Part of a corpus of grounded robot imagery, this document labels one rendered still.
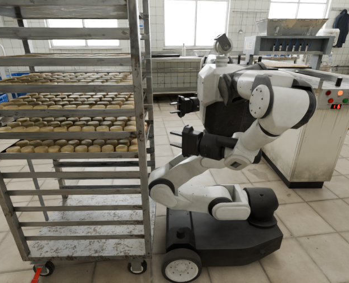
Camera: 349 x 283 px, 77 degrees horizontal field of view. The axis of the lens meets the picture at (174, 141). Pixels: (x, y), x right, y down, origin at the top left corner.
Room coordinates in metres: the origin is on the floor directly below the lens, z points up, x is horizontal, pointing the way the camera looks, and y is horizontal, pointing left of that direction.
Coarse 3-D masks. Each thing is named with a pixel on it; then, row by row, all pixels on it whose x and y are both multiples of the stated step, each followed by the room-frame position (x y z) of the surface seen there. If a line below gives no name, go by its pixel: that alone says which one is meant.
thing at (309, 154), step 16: (320, 112) 1.49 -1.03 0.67; (336, 112) 1.49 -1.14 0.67; (304, 128) 1.49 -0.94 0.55; (320, 128) 1.49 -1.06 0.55; (336, 128) 1.49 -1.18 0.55; (272, 144) 1.88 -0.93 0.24; (288, 144) 1.62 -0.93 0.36; (304, 144) 1.49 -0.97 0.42; (320, 144) 1.49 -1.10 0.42; (336, 144) 1.49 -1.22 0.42; (272, 160) 1.82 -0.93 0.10; (288, 160) 1.57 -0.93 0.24; (304, 160) 1.49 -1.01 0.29; (320, 160) 1.49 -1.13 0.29; (336, 160) 1.49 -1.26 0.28; (288, 176) 1.51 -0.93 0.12; (304, 176) 1.49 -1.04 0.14; (320, 176) 1.49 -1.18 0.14
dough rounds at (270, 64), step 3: (264, 63) 2.50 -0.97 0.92; (267, 63) 2.45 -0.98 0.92; (270, 63) 2.48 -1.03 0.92; (273, 63) 2.45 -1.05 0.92; (276, 63) 2.49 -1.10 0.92; (279, 63) 2.45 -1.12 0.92; (282, 63) 2.48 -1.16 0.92; (285, 63) 2.45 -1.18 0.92; (288, 63) 2.48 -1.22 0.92; (291, 63) 2.45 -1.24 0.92; (270, 66) 2.19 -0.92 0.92; (273, 66) 2.18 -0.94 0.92; (276, 66) 2.20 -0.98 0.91; (279, 66) 2.18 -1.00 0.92; (282, 66) 2.21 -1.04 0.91; (285, 66) 2.18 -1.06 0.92; (288, 66) 2.24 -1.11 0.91; (291, 66) 2.18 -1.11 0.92; (294, 66) 2.24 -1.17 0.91; (297, 66) 2.19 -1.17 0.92; (300, 66) 2.18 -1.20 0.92; (303, 66) 2.19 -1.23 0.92; (306, 66) 2.18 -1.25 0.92
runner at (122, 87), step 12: (0, 84) 0.79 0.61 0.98; (12, 84) 0.79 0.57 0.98; (24, 84) 0.79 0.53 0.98; (36, 84) 0.79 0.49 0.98; (48, 84) 0.79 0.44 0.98; (60, 84) 0.79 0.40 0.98; (72, 84) 0.79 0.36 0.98; (84, 84) 0.79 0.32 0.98; (96, 84) 0.79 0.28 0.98; (108, 84) 0.79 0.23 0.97; (120, 84) 0.79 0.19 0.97; (132, 84) 0.79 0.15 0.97
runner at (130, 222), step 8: (24, 224) 0.78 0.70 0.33; (32, 224) 0.78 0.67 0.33; (40, 224) 0.78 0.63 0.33; (48, 224) 0.79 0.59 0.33; (56, 224) 0.79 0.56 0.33; (64, 224) 0.79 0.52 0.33; (72, 224) 0.79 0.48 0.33; (80, 224) 0.79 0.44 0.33; (88, 224) 0.79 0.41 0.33; (96, 224) 0.79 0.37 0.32; (104, 224) 0.79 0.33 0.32; (112, 224) 0.79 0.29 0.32; (120, 224) 0.79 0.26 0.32; (128, 224) 0.79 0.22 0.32; (136, 224) 0.79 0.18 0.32
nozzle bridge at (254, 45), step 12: (252, 36) 2.26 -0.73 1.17; (264, 36) 2.18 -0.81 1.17; (276, 36) 2.18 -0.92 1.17; (288, 36) 2.18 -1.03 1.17; (300, 36) 2.18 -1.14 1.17; (312, 36) 2.18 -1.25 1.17; (324, 36) 2.18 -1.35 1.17; (252, 48) 2.22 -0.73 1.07; (264, 48) 2.26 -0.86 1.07; (276, 48) 2.26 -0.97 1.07; (288, 48) 2.27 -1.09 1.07; (312, 48) 2.27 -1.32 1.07; (324, 48) 2.22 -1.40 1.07; (252, 60) 2.28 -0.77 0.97; (312, 60) 2.37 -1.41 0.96
